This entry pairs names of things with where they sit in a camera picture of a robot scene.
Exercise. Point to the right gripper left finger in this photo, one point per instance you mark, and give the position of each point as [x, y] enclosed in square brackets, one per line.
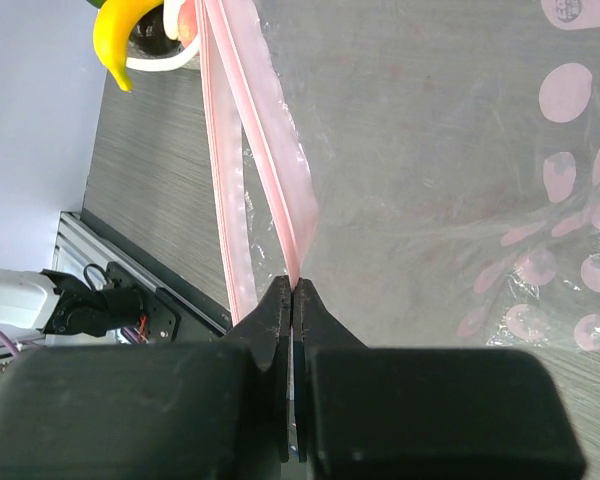
[199, 410]

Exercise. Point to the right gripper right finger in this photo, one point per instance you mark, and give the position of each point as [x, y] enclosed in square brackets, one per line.
[423, 413]

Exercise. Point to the clear pink zip top bag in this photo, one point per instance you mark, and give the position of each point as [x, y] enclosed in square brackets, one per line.
[433, 166]

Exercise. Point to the small yellow banana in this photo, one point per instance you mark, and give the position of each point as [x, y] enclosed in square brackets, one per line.
[113, 25]

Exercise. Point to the white plastic fruit basket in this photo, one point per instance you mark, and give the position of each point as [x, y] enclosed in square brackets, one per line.
[185, 58]

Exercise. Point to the dark mangosteen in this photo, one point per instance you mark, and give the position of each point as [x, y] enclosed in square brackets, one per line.
[148, 36]

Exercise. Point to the pink peach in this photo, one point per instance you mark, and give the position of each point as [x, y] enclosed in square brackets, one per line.
[187, 22]

